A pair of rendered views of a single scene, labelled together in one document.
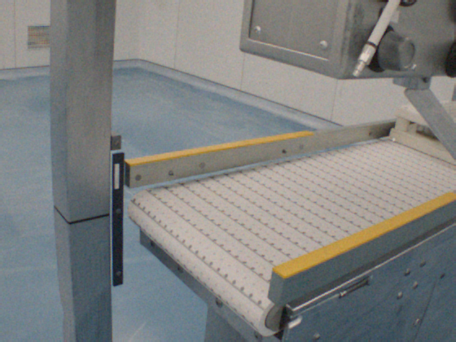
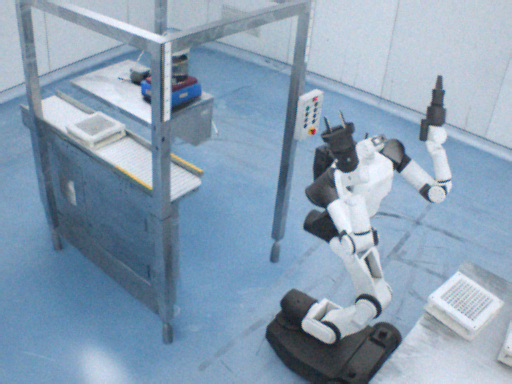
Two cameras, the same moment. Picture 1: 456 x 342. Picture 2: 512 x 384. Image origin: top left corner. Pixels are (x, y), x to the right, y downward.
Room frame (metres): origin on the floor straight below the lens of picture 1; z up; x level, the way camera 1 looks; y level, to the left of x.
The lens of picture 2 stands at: (0.58, 2.22, 2.50)
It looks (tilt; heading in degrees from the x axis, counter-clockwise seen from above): 36 degrees down; 258
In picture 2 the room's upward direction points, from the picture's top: 5 degrees clockwise
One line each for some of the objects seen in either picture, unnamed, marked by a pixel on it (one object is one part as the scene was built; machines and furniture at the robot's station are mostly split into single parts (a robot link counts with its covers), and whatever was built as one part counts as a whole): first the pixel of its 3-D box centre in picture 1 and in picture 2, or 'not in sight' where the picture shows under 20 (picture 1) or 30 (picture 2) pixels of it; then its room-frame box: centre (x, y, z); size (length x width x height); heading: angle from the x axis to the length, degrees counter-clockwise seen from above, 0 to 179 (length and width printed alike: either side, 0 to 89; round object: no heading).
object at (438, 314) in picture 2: not in sight; (462, 309); (-0.64, 0.91, 0.91); 0.24 x 0.24 x 0.02; 32
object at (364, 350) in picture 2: not in sight; (329, 334); (-0.32, 0.38, 0.19); 0.64 x 0.52 x 0.33; 134
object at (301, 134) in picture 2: not in sight; (308, 114); (-0.27, -0.44, 1.08); 0.17 x 0.06 x 0.26; 41
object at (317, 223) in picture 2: not in sight; (334, 226); (-0.24, 0.31, 0.89); 0.28 x 0.13 x 0.18; 134
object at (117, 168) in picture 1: (117, 224); not in sight; (0.54, 0.13, 0.89); 0.02 x 0.01 x 0.20; 131
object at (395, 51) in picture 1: (395, 43); not in sight; (0.32, -0.10, 1.18); 0.03 x 0.02 x 0.04; 131
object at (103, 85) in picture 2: not in sight; (138, 91); (0.64, -0.18, 1.36); 0.62 x 0.38 x 0.04; 131
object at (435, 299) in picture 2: not in sight; (466, 301); (-0.64, 0.91, 0.96); 0.25 x 0.24 x 0.02; 32
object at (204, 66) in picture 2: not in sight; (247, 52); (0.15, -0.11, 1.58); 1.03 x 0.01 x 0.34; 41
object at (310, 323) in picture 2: not in sight; (327, 321); (-0.30, 0.36, 0.28); 0.21 x 0.20 x 0.13; 134
